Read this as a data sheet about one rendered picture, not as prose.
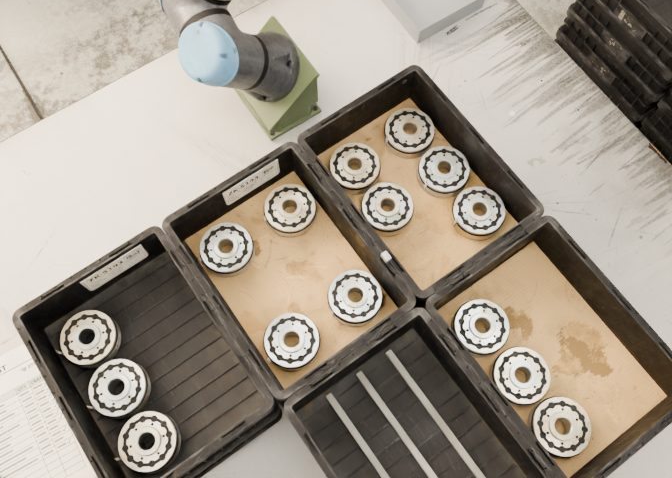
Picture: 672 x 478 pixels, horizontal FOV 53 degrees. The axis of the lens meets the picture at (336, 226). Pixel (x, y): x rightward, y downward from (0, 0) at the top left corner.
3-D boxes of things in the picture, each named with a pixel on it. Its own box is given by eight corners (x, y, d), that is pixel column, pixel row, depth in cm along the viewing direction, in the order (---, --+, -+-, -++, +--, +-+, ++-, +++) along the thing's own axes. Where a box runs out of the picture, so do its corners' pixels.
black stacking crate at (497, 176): (297, 165, 141) (294, 139, 130) (409, 94, 147) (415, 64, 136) (413, 316, 130) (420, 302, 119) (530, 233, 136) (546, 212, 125)
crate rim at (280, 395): (160, 226, 126) (157, 221, 124) (293, 143, 132) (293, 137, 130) (279, 405, 114) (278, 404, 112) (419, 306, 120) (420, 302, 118)
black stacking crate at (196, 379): (37, 329, 129) (10, 315, 118) (171, 244, 135) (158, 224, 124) (140, 513, 117) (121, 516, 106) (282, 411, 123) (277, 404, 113)
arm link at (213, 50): (237, 102, 142) (191, 96, 131) (209, 52, 145) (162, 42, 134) (274, 65, 136) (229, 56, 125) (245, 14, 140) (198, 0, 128)
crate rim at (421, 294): (293, 143, 132) (293, 137, 130) (414, 68, 138) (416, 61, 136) (419, 305, 120) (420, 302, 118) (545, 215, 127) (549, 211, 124)
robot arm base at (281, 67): (235, 71, 155) (204, 65, 146) (271, 18, 148) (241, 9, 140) (272, 116, 150) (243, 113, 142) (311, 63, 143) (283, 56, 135)
